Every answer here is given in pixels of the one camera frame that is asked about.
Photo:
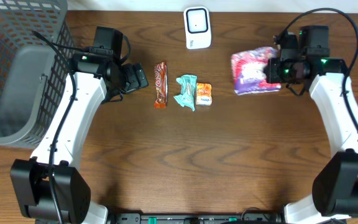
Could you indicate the teal wrapper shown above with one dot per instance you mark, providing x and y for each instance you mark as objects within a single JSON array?
[{"x": 188, "y": 88}]

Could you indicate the orange brown chocolate bar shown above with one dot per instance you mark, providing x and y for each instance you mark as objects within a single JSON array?
[{"x": 160, "y": 72}]

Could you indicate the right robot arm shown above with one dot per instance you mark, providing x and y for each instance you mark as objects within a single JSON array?
[{"x": 335, "y": 189}]

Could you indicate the white barcode scanner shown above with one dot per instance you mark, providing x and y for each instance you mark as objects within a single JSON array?
[{"x": 197, "y": 27}]

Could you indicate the small orange snack packet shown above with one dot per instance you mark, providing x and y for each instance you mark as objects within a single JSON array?
[{"x": 204, "y": 94}]

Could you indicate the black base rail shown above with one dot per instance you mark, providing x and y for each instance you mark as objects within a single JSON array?
[{"x": 136, "y": 218}]

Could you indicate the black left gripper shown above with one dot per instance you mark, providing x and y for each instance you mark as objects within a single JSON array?
[{"x": 138, "y": 79}]

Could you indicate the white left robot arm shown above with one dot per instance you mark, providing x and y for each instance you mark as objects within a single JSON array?
[{"x": 48, "y": 186}]

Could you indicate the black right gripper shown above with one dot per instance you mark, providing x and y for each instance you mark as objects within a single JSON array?
[{"x": 270, "y": 70}]

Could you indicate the red purple snack packet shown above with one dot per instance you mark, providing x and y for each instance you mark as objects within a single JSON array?
[{"x": 248, "y": 71}]

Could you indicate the dark grey plastic basket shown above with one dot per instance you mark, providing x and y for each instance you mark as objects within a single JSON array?
[{"x": 34, "y": 41}]

